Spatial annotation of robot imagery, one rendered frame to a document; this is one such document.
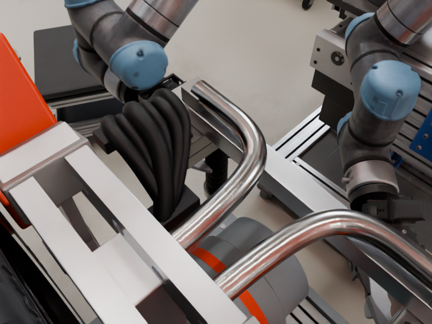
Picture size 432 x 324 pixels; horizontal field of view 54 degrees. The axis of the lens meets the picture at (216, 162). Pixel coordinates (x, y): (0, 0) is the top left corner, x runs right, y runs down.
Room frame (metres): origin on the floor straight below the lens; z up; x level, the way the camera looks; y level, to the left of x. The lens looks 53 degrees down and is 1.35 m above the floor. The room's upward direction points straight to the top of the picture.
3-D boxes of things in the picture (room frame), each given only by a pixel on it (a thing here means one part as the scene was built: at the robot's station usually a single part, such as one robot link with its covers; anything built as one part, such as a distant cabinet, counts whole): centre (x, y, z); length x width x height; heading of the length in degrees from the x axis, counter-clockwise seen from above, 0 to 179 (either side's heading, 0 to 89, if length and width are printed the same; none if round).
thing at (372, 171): (0.36, -0.24, 0.81); 0.08 x 0.05 x 0.08; 87
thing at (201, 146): (0.37, 0.02, 0.93); 0.09 x 0.05 x 0.05; 132
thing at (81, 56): (0.61, 0.20, 0.85); 0.11 x 0.08 x 0.09; 43
